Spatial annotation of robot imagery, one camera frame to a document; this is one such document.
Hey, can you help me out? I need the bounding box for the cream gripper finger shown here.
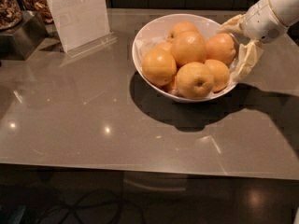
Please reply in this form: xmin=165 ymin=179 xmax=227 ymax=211
xmin=233 ymin=40 xmax=263 ymax=82
xmin=217 ymin=14 xmax=245 ymax=34

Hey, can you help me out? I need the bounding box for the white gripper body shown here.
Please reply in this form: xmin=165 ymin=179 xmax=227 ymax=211
xmin=242 ymin=0 xmax=288 ymax=44

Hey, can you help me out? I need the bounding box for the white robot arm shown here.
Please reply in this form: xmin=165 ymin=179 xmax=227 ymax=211
xmin=218 ymin=0 xmax=299 ymax=82

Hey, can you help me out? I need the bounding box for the partly hidden left orange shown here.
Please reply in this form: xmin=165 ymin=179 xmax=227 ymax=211
xmin=155 ymin=42 xmax=172 ymax=52

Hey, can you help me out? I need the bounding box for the white ceramic bowl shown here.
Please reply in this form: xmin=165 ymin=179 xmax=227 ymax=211
xmin=131 ymin=13 xmax=241 ymax=104

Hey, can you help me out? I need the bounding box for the white sign in acrylic stand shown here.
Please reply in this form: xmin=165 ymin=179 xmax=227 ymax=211
xmin=47 ymin=0 xmax=117 ymax=58

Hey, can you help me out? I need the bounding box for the dish of dried snacks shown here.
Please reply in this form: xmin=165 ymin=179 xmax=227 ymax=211
xmin=22 ymin=0 xmax=53 ymax=24

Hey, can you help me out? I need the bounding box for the metal box stand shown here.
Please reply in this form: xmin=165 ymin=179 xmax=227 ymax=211
xmin=0 ymin=11 xmax=48 ymax=61

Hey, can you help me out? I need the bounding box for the glass jar of nuts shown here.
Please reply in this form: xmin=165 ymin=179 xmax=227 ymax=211
xmin=0 ymin=0 xmax=22 ymax=30

